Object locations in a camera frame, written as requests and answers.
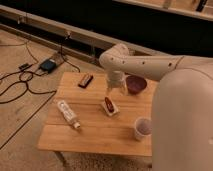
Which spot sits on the dark red ceramic bowl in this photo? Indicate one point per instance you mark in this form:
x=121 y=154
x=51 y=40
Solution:
x=135 y=84

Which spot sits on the black power adapter box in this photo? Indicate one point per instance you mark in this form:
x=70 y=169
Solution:
x=48 y=65

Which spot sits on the white paper cup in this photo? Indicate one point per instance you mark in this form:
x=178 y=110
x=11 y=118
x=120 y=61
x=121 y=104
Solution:
x=142 y=128

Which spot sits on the small black rectangular box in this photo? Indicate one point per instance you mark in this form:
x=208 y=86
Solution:
x=84 y=82

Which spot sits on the clear plastic bottle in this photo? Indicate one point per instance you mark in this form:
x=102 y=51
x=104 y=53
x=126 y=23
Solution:
x=68 y=114

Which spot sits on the small black floor plug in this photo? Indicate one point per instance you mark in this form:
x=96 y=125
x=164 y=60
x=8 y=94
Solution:
x=24 y=66

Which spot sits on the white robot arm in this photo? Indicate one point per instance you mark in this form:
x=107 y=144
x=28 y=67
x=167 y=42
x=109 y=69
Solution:
x=182 y=106

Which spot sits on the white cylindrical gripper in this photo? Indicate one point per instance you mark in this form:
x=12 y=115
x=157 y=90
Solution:
x=115 y=79

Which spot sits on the wooden table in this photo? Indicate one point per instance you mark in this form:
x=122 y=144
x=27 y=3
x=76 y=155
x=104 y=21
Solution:
x=99 y=133

